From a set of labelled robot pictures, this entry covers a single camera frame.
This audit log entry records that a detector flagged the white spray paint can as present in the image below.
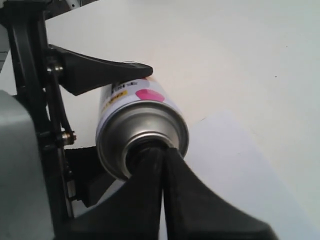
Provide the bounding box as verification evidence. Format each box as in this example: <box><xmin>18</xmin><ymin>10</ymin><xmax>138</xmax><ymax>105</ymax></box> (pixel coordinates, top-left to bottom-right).
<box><xmin>95</xmin><ymin>77</ymin><xmax>190</xmax><ymax>181</ymax></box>

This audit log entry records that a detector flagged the white paper stack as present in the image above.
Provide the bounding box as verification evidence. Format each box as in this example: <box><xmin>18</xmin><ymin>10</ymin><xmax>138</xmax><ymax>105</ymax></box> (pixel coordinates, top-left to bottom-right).
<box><xmin>185</xmin><ymin>111</ymin><xmax>320</xmax><ymax>240</ymax></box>

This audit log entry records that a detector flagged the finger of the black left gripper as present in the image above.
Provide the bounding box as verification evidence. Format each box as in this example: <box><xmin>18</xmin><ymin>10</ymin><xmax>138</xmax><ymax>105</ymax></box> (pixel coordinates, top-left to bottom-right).
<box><xmin>64</xmin><ymin>146</ymin><xmax>116</xmax><ymax>208</ymax></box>

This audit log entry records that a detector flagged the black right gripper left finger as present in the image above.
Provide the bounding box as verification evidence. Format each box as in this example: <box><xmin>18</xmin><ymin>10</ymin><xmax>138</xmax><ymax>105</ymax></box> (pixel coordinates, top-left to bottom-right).
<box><xmin>65</xmin><ymin>148</ymin><xmax>164</xmax><ymax>240</ymax></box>

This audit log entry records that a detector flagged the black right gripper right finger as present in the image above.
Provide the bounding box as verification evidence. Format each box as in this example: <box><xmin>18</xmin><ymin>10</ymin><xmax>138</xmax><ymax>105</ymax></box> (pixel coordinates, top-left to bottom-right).
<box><xmin>162</xmin><ymin>148</ymin><xmax>275</xmax><ymax>240</ymax></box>

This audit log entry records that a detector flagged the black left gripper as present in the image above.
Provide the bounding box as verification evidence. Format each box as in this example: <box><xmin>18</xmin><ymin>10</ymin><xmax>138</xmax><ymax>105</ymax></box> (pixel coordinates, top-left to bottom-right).
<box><xmin>4</xmin><ymin>0</ymin><xmax>153</xmax><ymax>240</ymax></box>

